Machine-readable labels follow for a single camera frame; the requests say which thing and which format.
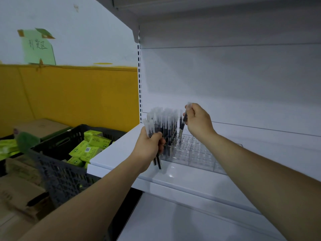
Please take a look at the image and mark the person's left hand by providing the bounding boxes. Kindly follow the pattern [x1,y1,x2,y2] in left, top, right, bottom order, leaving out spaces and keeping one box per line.
[130,127,166,174]

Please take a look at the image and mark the person's right hand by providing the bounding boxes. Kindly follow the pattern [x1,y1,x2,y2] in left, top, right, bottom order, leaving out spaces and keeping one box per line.
[184,103,219,143]

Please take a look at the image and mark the single black gel pen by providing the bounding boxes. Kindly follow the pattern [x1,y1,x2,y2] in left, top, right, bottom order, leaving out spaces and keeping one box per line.
[178,102,192,141]

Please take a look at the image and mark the bunch of clear-capped pens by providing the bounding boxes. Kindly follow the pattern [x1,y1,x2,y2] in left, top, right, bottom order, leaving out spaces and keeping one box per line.
[143,119,163,170]

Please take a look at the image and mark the person's left forearm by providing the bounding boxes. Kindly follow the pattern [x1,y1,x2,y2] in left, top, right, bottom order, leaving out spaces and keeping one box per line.
[18,158,151,241]

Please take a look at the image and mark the person's right forearm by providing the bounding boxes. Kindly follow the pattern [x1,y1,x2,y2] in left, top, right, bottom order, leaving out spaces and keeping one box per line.
[206,132,321,241]

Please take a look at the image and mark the group of standing black pens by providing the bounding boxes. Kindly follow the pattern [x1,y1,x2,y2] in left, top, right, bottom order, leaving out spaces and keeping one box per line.
[147,107,185,157]

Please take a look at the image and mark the clear acrylic pen holder tray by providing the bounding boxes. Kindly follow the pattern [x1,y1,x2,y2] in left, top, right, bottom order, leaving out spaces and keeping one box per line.
[160,133,244,176]

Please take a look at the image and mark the white metal shelf board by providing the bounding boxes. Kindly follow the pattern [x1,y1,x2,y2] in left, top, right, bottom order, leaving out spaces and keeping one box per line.
[91,0,321,44]
[117,193,287,241]
[87,123,321,215]

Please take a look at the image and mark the white shelf back panel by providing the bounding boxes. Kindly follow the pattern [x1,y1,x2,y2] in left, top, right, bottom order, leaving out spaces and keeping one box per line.
[139,21,321,137]

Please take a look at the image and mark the white slotted shelf upright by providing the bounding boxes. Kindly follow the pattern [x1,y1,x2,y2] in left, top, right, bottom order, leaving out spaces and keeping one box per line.
[137,25,143,124]

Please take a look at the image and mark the pile of green packets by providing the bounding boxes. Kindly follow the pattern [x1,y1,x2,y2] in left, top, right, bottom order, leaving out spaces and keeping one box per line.
[66,130,116,170]

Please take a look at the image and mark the black plastic crate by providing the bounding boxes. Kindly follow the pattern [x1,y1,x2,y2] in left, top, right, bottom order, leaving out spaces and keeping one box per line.
[27,124,127,209]

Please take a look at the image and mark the flat brown cardboard box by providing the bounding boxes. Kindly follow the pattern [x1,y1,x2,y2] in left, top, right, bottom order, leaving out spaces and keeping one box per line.
[14,118,71,140]

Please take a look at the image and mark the printed brown cardboard box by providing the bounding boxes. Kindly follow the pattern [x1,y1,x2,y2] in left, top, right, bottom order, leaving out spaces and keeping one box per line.
[5,157,43,186]

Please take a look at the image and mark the large brown cardboard box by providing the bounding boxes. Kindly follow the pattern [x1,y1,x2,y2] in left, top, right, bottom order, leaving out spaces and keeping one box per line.
[0,173,55,224]

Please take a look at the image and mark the green packets beside cardboard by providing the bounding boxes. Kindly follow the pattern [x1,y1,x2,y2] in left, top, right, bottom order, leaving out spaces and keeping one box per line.
[0,139,20,161]

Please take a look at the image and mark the green paper wall sign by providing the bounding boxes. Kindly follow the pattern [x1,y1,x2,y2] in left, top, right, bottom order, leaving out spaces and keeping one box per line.
[17,28,57,66]

